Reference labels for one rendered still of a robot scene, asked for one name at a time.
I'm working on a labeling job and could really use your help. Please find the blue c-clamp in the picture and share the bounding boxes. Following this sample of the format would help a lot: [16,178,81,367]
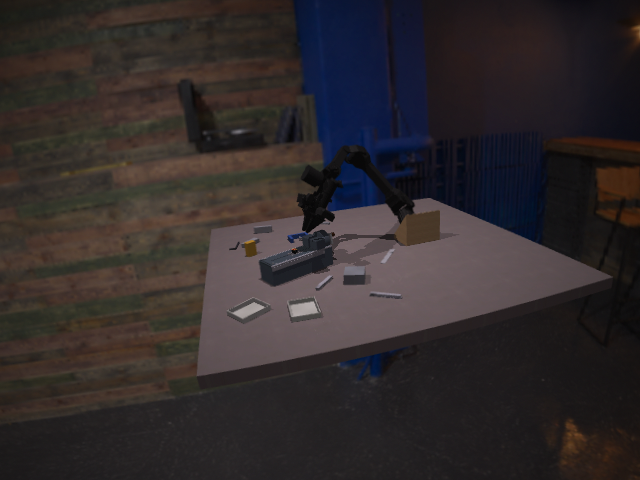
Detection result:
[288,232,308,243]

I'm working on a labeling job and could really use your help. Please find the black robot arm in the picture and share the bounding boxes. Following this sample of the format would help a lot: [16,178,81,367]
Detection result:
[296,145,415,224]

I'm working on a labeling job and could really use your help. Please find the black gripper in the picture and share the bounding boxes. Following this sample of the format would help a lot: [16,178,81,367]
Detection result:
[297,189,335,233]

